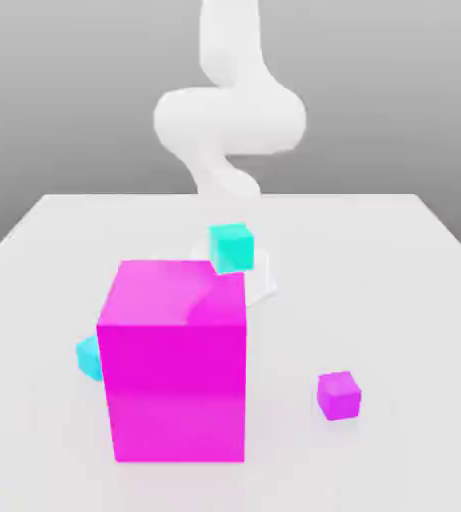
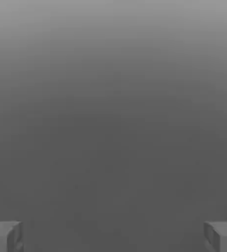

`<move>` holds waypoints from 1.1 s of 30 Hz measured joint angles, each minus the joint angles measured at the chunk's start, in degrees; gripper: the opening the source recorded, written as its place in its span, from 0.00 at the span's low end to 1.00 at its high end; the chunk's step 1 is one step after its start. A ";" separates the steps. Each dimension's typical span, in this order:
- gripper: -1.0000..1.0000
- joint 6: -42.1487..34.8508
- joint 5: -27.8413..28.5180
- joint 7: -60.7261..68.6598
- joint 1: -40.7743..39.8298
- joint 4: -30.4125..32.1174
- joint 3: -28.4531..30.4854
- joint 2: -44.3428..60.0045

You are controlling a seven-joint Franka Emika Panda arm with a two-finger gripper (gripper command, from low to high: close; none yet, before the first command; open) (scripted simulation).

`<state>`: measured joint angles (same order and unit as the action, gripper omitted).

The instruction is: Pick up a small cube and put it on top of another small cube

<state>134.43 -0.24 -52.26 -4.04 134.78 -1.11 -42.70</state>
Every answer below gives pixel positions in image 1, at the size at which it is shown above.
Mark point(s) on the small light blue cube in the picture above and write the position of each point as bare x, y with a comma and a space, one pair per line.
88, 358

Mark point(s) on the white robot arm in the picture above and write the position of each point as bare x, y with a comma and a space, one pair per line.
230, 116

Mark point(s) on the large magenta box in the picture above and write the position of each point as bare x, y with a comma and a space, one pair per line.
174, 360

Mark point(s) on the small turquoise cube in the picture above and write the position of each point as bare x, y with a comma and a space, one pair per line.
232, 248

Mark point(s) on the small purple cube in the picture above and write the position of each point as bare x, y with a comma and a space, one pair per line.
338, 396

